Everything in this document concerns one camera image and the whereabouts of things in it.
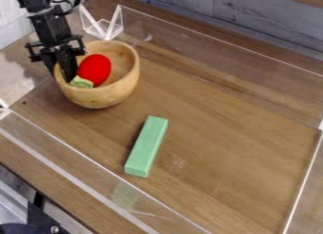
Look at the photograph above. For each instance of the green rectangular block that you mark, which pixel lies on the green rectangular block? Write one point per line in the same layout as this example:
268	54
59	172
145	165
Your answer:
145	147

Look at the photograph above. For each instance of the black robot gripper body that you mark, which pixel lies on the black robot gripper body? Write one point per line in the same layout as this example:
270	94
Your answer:
37	48

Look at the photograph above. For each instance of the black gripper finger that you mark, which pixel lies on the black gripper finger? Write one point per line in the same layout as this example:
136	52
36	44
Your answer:
49	61
68	65

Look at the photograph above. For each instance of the wooden bowl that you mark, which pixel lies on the wooden bowl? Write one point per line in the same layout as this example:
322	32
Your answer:
117	87

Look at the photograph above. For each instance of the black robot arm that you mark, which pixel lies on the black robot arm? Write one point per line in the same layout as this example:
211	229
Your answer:
49	23

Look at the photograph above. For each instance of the red plush strawberry toy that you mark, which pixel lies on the red plush strawberry toy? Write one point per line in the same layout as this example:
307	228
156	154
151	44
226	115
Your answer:
93	72

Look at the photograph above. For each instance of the clear acrylic tray wall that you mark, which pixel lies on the clear acrylic tray wall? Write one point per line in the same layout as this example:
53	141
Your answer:
239	165

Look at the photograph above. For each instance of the clear acrylic corner bracket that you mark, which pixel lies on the clear acrylic corner bracket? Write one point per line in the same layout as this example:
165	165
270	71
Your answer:
103	29

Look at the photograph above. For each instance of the black clamp under table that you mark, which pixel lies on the black clamp under table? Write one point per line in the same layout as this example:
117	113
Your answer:
40	223

